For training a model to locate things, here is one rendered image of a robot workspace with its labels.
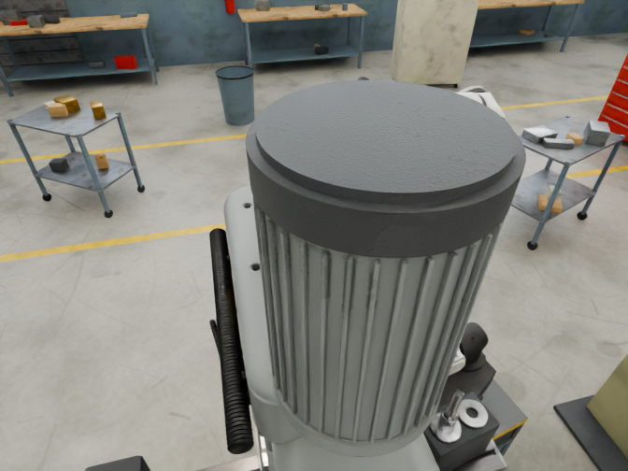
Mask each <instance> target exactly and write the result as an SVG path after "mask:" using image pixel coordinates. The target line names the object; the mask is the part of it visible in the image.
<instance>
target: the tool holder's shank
mask: <svg viewBox="0 0 628 471"><path fill-rule="evenodd" d="M463 396H464V392H463V391H461V390H460V389H456V390H455V391H454V394H453V396H452V398H451V400H450V404H449V406H448V407H447V408H446V414H447V416H448V417H450V418H455V417H456V416H457V410H458V407H459V405H460V403H461V401H462V399H463Z"/></svg>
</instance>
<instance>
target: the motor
mask: <svg viewBox="0 0 628 471"><path fill-rule="evenodd" d="M246 150H247V157H248V166H249V174H250V188H251V192H252V200H253V208H254V217H255V225H256V234H257V242H258V251H259V259H260V267H261V276H262V284H263V293H264V309H265V317H266V326H267V334H268V343H269V351H270V360H271V373H272V381H273V388H274V393H275V396H276V399H277V402H278V405H279V407H280V409H281V411H282V413H283V415H284V416H285V418H286V419H287V421H288V422H289V423H290V424H291V426H292V427H293V428H294V429H295V430H296V431H297V432H298V433H299V434H300V435H302V436H303V437H304V438H306V439H307V440H309V441H310V442H312V443H313V444H315V445H317V446H319V447H321V448H323V449H325V450H329V451H331V452H334V453H337V454H341V455H346V456H352V457H374V456H379V455H384V454H388V453H391V452H394V451H397V450H399V449H401V448H403V447H405V446H407V445H408V444H410V443H411V442H413V441H414V440H415V439H417V438H418V437H419V436H420V435H421V434H422V433H423V432H424V431H425V429H426V428H427V427H428V426H429V424H430V423H431V421H432V419H433V417H434V415H435V413H436V410H437V408H438V405H439V402H440V399H441V396H442V392H443V390H444V387H445V385H446V382H447V379H448V376H449V373H450V370H451V367H452V364H453V361H454V359H455V356H456V353H457V350H458V348H459V346H460V343H461V340H462V337H463V335H464V330H465V327H466V325H467V323H468V320H469V317H470V314H471V312H472V309H473V306H474V304H475V302H476V299H477V296H478V291H479V289H480V286H481V283H482V280H483V279H484V276H485V273H486V270H487V267H488V265H489V262H490V259H491V257H492V253H493V250H494V247H495V244H496V242H497V239H498V236H499V234H500V231H501V229H502V226H503V223H504V220H505V218H506V215H507V213H508V211H509V209H510V206H511V203H512V200H513V198H514V195H515V192H516V190H517V188H518V185H519V182H520V179H521V175H522V172H523V169H524V167H525V163H526V152H525V148H524V146H523V144H522V142H521V140H520V138H519V137H518V135H517V134H516V133H515V132H514V131H513V129H512V127H511V126H510V125H509V124H508V122H507V121H506V120H505V119H504V118H503V117H502V116H500V115H499V114H498V113H496V112H495V111H494V110H492V109H490V108H489V107H486V106H485V105H483V104H481V103H480V102H478V101H475V100H473V99H471V98H468V97H466V96H463V95H461V94H458V93H453V92H450V91H447V90H443V89H439V88H436V87H431V86H426V85H421V84H416V83H409V82H401V81H389V80H350V81H339V82H332V83H325V84H321V85H316V86H312V87H308V88H305V89H302V90H299V91H296V92H293V93H289V94H287V95H285V96H283V97H281V98H279V99H278V100H276V101H275V102H273V103H272V104H271V105H269V106H268V107H267V108H266V109H265V110H264V111H263V112H262V113H261V114H260V115H259V116H258V117H257V118H256V119H255V120H254V121H253V122H252V124H251V125H250V128H249V130H248V131H247V135H246Z"/></svg>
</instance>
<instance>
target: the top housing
mask: <svg viewBox="0 0 628 471"><path fill-rule="evenodd" d="M224 218H225V226H226V233H227V239H228V247H229V253H230V261H231V267H232V275H233V282H234V288H235V301H236V309H237V316H238V322H239V330H240V336H241V344H242V350H243V358H244V365H245V371H246V378H247V382H248V388H249V393H250V402H251V408H252V413H253V418H254V422H255V425H256V427H257V429H258V431H259V432H260V433H261V435H262V436H263V437H264V438H266V439H267V440H269V441H271V442H273V443H277V444H285V443H287V442H290V441H292V440H295V439H296V438H299V437H302V435H300V434H299V433H298V432H297V431H296V430H295V429H294V428H293V427H292V426H291V424H290V423H289V422H288V421H287V419H286V418H285V416H284V415H283V413H282V411H281V409H280V407H279V405H278V402H277V399H276V396H275V393H274V388H273V381H272V373H271V360H270V351H269V343H268V334H267V326H266V317H265V309H264V293H263V284H262V276H261V267H260V259H259V251H258V242H257V234H256V225H255V217H254V208H253V200H252V192H251V188H250V186H246V187H242V188H240V189H238V190H236V191H234V192H233V193H231V194H230V195H229V196H228V198H227V199H226V201H225V204H224Z"/></svg>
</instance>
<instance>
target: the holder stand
mask: <svg viewBox="0 0 628 471"><path fill-rule="evenodd" d="M449 404H450V403H448V404H446V405H444V406H442V407H440V408H438V409H437V410H436V413H435V415H434V417H433V419H432V421H431V423H430V424H429V426H428V427H427V428H426V429H425V431H424V432H423V434H424V436H425V438H426V440H427V443H428V445H429V447H430V449H431V452H432V453H433V455H434V457H435V461H436V463H437V465H438V467H439V469H440V471H451V470H453V469H455V468H456V467H458V466H460V465H462V464H464V463H466V462H468V461H470V460H472V459H474V458H475V457H477V456H479V455H480V454H482V453H483V452H484V451H485V449H487V447H488V445H489V443H490V442H491V440H492V437H493V436H494V434H495V432H496V430H497V429H498V427H499V425H500V424H499V422H498V421H497V420H496V419H495V417H494V416H493V415H492V414H491V412H490V411H489V410H488V409H487V408H486V407H485V406H484V405H483V404H482V402H481V401H480V400H479V399H478V397H477V396H476V395H475V394H474V392H471V393H469V394H467V395H465V396H463V399H462V401H461V403H460V405H459V407H458V410H457V412H458V414H459V419H458V421H457V423H456V425H455V428H454V430H453V432H452V433H451V434H444V433H442V432H441V431H440V430H439V429H438V426H437V423H438V420H439V417H440V415H441V412H442V410H443V408H444V407H448V406H449Z"/></svg>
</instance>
